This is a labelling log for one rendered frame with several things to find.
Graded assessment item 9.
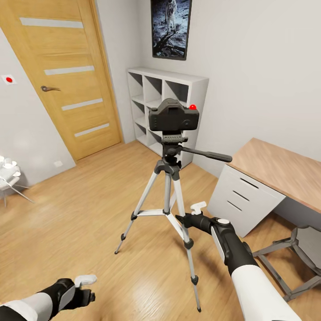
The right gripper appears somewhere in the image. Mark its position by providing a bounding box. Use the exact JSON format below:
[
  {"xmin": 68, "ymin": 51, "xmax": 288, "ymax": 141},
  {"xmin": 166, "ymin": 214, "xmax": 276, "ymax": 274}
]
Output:
[{"xmin": 175, "ymin": 211, "xmax": 206, "ymax": 230}]

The camera tripod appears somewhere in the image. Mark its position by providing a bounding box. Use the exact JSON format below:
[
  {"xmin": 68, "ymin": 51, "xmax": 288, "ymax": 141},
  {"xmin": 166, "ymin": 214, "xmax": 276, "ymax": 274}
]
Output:
[{"xmin": 115, "ymin": 131, "xmax": 232, "ymax": 312}]

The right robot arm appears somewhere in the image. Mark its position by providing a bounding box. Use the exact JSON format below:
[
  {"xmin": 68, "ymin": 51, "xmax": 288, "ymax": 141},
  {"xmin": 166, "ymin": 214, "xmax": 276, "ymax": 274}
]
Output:
[{"xmin": 175, "ymin": 202, "xmax": 302, "ymax": 321}]

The digital camera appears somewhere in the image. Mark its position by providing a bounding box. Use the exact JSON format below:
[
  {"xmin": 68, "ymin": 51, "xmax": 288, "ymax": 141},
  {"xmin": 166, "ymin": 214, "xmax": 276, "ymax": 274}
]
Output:
[{"xmin": 148, "ymin": 98, "xmax": 199, "ymax": 132}]

